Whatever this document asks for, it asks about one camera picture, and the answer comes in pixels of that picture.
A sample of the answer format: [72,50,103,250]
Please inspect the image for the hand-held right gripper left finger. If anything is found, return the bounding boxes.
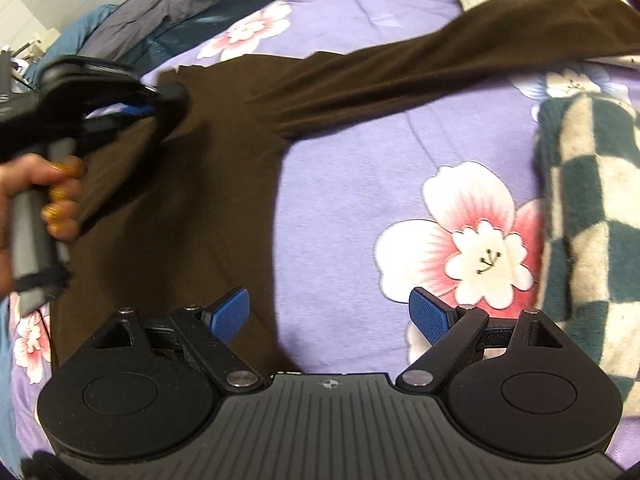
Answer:
[90,287,263,393]

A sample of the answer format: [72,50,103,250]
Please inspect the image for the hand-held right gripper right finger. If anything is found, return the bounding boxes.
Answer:
[395,287,566,396]

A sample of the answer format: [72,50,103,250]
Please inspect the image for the person's left hand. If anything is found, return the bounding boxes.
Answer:
[0,154,86,296]

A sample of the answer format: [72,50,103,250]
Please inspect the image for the teal white checkered blanket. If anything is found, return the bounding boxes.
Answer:
[535,92,640,401]

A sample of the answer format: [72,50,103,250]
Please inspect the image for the purple floral bedsheet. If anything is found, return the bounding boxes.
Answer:
[10,0,640,471]

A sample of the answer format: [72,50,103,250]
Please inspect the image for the dark brown long-sleeve top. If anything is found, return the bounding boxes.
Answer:
[50,0,640,376]

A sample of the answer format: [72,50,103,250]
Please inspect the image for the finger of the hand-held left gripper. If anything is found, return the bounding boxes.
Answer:
[134,81,192,142]
[81,104,157,155]

